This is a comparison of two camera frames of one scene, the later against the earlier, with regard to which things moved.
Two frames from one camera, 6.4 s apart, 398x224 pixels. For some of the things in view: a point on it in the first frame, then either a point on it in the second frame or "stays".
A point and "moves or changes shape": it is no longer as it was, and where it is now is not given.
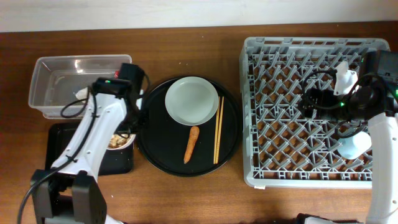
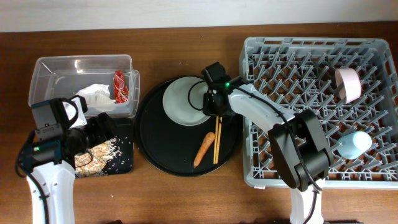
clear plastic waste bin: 55,80 stays
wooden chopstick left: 217,129 stays
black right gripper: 323,97 → 207,106
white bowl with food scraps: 117,141 moves or changes shape
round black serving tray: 165,140 stays
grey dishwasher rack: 282,147 stays
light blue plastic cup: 351,147 stays
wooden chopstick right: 219,130 stays
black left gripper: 143,126 → 103,131
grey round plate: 191,101 stays
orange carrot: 193,135 → 208,140
